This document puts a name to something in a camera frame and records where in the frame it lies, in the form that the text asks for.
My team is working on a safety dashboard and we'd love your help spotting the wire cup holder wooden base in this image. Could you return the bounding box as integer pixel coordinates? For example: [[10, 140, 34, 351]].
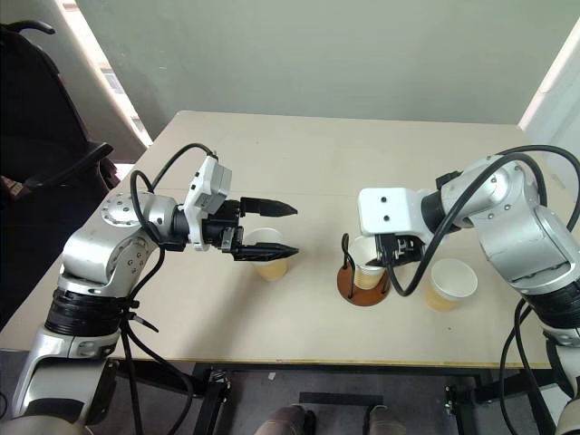
[[335, 233, 392, 308]]

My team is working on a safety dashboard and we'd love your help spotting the black office chair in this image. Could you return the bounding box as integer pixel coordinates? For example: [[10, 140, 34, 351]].
[[0, 20, 120, 330]]

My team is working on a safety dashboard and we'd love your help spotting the dark rounded shape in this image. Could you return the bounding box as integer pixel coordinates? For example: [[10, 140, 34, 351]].
[[255, 404, 318, 435], [364, 404, 402, 435]]

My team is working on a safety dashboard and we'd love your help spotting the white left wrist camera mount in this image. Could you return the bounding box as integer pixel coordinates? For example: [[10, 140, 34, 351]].
[[183, 155, 233, 251]]

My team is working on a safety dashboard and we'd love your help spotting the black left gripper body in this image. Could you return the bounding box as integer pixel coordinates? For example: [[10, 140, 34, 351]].
[[202, 198, 248, 263]]

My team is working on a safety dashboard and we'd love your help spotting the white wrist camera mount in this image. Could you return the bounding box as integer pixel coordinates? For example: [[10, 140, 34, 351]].
[[356, 186, 427, 237], [183, 155, 233, 251]]

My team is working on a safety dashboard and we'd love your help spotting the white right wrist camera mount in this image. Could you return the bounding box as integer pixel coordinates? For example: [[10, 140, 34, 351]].
[[356, 186, 427, 237]]

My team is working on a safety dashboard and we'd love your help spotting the black metal table frame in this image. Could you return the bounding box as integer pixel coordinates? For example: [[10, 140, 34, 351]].
[[108, 359, 566, 435]]

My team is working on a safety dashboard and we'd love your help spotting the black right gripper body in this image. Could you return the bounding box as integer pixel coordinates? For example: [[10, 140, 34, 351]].
[[373, 232, 430, 268]]

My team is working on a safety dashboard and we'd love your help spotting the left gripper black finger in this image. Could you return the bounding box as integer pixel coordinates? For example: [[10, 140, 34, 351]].
[[240, 197, 299, 218], [235, 242, 300, 263]]

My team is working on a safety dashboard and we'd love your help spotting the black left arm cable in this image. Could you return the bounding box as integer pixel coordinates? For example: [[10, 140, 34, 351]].
[[118, 143, 219, 435]]

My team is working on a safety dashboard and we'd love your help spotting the tan paper cup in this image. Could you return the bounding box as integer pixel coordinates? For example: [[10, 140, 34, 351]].
[[423, 257, 479, 313], [348, 236, 389, 291], [246, 227, 291, 283]]

